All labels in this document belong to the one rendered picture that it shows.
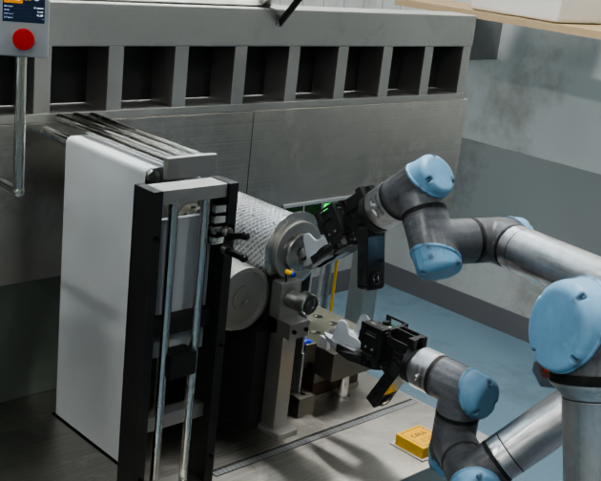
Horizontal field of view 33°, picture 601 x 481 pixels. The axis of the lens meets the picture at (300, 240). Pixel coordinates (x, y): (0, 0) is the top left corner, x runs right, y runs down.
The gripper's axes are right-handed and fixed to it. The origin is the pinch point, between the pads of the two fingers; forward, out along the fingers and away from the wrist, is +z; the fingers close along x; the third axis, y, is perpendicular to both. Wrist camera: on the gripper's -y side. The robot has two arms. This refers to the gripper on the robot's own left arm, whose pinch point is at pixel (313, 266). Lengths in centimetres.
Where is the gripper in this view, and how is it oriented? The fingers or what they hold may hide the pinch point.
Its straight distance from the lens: 186.6
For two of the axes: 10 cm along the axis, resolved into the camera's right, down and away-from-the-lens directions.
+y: -3.6, -9.1, 2.1
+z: -5.9, 4.0, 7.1
